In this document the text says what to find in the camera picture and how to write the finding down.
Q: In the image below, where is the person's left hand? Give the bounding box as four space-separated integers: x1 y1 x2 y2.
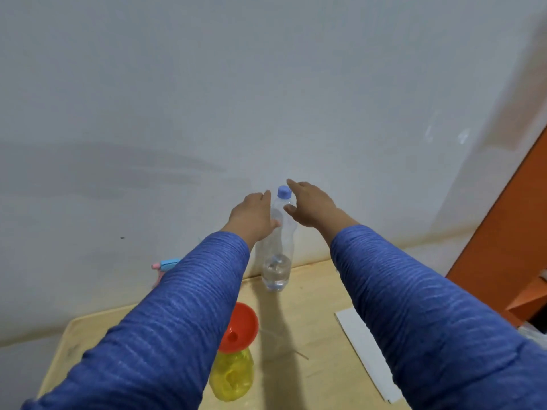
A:
220 190 282 252

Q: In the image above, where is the person's right hand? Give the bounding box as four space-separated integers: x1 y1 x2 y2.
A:
284 179 360 246

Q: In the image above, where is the clear plastic water bottle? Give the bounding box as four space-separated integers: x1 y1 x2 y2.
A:
255 196 299 292

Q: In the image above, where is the orange plastic funnel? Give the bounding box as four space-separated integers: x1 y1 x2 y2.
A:
218 302 260 354

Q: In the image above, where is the yellow spray bottle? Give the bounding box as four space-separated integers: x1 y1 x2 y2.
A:
208 346 255 403

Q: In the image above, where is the person's right forearm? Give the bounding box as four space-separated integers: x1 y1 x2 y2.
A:
323 220 547 410

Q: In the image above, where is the person's left forearm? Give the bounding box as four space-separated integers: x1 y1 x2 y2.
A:
21 228 251 410

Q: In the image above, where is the white paper sheet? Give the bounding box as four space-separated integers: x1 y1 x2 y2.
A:
334 307 405 404

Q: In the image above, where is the orange furniture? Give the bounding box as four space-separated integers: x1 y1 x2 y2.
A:
445 125 547 329

